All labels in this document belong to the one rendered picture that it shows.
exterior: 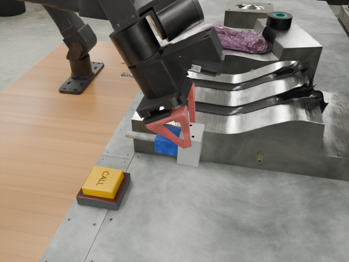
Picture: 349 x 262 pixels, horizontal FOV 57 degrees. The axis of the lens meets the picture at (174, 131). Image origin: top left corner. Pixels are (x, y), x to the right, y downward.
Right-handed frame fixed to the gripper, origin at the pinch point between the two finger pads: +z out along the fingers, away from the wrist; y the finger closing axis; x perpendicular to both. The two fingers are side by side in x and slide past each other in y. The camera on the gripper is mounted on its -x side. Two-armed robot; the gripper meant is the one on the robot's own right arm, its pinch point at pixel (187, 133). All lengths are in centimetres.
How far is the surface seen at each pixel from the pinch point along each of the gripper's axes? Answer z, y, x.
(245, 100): 9.2, 22.0, -6.1
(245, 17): 12, 96, -4
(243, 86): 9.5, 29.8, -5.3
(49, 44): -3, 244, 204
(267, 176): 20.4, 8.4, -7.1
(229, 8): 7, 100, 2
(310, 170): 22.9, 10.2, -15.1
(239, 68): 12.0, 46.9, -2.8
